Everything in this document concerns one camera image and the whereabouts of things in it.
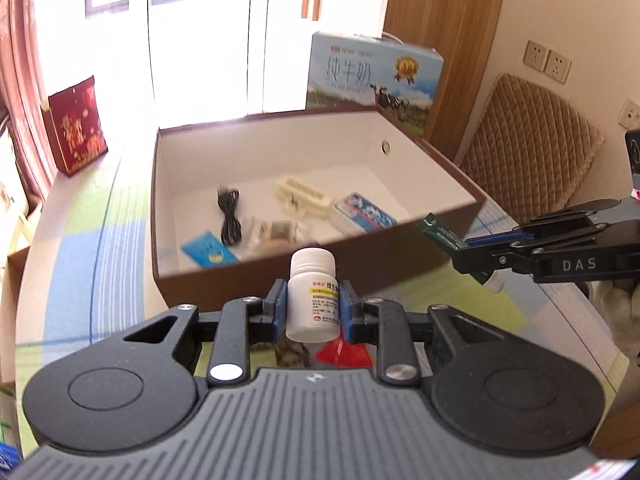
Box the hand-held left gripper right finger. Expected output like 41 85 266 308
337 282 501 383

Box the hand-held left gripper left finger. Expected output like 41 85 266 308
122 277 291 388

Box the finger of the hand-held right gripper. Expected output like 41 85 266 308
465 209 608 253
450 237 601 283

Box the white medicine bottle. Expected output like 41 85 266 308
285 248 342 345

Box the green circuit board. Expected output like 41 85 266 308
416 212 506 293

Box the blue sachet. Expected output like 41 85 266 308
180 230 242 272

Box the blue and white packet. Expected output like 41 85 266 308
330 191 398 235

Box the black cable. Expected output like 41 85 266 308
216 186 243 247

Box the cream plastic connector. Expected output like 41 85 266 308
276 176 333 220

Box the large brown cardboard box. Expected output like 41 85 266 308
150 107 487 311

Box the desktop with checked cloth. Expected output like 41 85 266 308
15 150 640 461

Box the person's right hand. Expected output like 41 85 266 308
590 275 640 361

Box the red packet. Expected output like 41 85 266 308
315 337 375 368

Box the brown quilted cushion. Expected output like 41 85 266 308
457 72 606 221

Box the blue milk carton box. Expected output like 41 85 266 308
305 30 444 136

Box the wooden wardrobe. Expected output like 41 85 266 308
382 0 508 161

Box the beige cardboard box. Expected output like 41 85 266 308
0 180 48 321

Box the red gift bag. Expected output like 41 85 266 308
41 75 109 177

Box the pink curtain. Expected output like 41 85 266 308
0 0 58 201

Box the white wall socket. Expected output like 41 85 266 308
544 49 572 83
617 97 640 131
522 40 551 73

